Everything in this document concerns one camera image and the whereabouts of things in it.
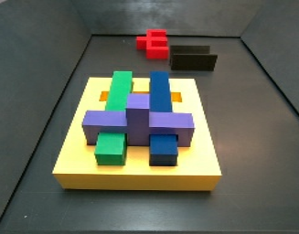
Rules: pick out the red interlocking block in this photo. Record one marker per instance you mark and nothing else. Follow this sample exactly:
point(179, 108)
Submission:
point(153, 44)

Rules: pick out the yellow base board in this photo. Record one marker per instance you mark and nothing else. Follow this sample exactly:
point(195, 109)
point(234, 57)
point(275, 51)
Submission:
point(196, 173)

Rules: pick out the purple cross block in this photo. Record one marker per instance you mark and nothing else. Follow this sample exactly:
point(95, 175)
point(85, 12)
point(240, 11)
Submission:
point(132, 122)

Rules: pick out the blue long block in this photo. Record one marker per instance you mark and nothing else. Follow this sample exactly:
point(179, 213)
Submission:
point(163, 140)

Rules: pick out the green long block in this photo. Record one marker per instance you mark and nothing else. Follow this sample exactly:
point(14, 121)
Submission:
point(109, 149)

